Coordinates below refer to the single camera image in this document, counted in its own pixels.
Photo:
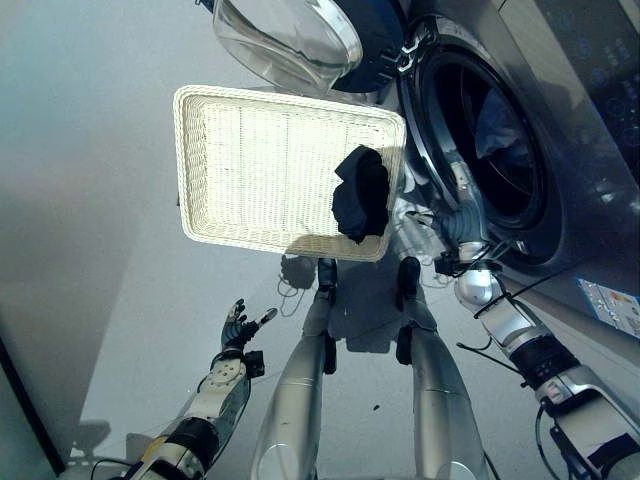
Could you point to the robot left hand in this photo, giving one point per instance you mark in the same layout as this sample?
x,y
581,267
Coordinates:
x,y
235,330

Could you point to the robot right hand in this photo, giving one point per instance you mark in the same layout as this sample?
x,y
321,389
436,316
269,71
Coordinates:
x,y
462,220

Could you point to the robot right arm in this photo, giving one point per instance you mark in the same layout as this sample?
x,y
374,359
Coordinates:
x,y
540,355

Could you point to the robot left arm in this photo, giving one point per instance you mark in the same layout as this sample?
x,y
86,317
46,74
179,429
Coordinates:
x,y
210,400

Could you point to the grey front-load washing machine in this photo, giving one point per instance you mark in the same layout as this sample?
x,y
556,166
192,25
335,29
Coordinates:
x,y
560,150

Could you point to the round glass washing machine door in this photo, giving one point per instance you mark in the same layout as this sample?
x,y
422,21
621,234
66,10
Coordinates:
x,y
310,35

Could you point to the robot right dark foot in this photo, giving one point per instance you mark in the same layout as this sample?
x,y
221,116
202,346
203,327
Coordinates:
x,y
409,277

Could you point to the robot dark foot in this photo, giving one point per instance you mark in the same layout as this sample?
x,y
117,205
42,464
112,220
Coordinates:
x,y
326,274
409,277

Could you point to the robot left silver leg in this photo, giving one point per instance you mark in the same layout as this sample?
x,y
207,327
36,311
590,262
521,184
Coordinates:
x,y
295,385

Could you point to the robot silver leg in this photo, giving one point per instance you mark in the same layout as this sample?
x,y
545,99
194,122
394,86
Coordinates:
x,y
435,385
295,385

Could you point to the blue garment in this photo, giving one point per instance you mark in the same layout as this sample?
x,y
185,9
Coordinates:
x,y
500,127

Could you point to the black garment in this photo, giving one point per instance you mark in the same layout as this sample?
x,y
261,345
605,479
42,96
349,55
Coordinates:
x,y
361,195

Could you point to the robot left dark foot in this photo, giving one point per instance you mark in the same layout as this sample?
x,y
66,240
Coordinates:
x,y
326,274

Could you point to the white wicker laundry basket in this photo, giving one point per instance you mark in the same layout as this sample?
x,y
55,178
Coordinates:
x,y
260,170

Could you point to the robot right silver leg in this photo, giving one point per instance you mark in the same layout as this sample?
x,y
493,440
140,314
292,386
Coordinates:
x,y
435,385

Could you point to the blue white energy label sticker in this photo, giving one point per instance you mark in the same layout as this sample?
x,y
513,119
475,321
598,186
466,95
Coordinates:
x,y
611,306

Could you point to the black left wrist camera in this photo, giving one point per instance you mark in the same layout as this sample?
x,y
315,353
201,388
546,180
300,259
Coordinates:
x,y
255,362

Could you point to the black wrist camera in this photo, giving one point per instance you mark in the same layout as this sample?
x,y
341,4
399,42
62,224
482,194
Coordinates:
x,y
255,362
446,264

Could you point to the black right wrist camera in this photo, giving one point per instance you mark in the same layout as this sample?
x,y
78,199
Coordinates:
x,y
446,264

